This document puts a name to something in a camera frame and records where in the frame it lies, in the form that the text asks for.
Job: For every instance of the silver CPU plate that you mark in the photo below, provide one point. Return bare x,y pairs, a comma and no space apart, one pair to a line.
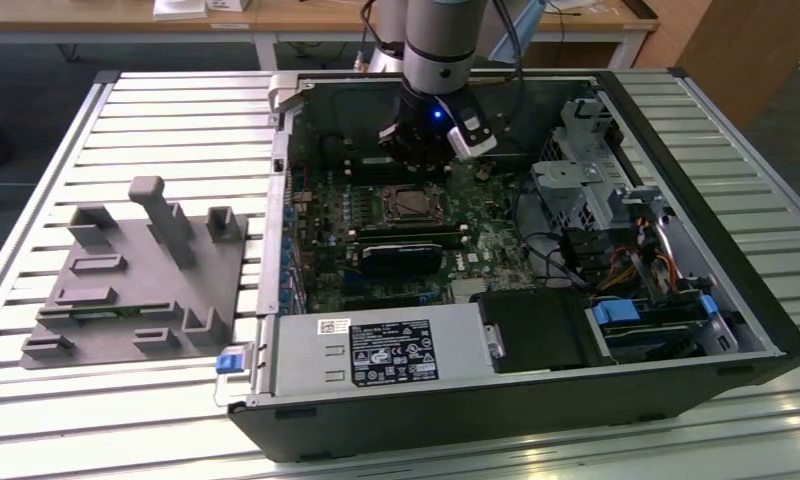
416,201

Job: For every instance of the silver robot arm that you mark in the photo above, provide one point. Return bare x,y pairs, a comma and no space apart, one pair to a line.
440,50

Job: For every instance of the CPU socket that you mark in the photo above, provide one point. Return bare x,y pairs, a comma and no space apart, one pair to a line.
384,218

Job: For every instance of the black RAM stick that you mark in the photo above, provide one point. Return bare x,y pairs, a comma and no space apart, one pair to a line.
406,235

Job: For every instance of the green motherboard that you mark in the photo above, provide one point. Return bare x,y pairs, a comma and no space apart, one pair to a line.
493,235

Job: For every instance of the black graphics card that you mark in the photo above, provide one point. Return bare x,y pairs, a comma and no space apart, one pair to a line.
400,257

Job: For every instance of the silver metal drive cage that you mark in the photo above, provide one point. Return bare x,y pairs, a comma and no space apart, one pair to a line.
560,180

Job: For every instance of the pale blue teach pendant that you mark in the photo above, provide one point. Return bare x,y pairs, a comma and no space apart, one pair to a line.
506,47

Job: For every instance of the small silver heatsink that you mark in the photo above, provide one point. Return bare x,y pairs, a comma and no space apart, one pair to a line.
469,289

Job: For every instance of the white box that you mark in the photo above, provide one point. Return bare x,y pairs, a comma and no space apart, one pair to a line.
226,5
179,10

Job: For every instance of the black plastic shroud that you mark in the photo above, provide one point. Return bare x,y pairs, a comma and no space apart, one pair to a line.
540,330

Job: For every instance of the silver power supply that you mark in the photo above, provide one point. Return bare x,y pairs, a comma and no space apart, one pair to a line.
306,350

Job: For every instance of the hard disk in blue carrier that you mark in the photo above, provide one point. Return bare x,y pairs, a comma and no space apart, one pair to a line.
616,312

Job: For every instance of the grey parts rack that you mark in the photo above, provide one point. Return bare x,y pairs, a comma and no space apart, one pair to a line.
139,280

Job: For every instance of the blue case latch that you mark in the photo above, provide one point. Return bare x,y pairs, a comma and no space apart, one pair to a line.
231,362

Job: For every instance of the wooden cabinet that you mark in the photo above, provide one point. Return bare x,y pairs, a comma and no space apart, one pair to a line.
740,50

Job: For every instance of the wooden desk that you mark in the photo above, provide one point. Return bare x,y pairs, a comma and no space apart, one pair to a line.
106,22

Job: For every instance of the small blue clip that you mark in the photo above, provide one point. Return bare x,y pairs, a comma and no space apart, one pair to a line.
708,306

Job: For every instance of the green RAM stick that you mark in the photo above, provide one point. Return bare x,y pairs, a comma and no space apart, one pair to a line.
126,313

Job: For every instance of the black PC case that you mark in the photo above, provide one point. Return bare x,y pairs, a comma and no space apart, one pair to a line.
440,425

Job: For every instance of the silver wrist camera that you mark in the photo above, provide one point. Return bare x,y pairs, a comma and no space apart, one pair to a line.
473,135

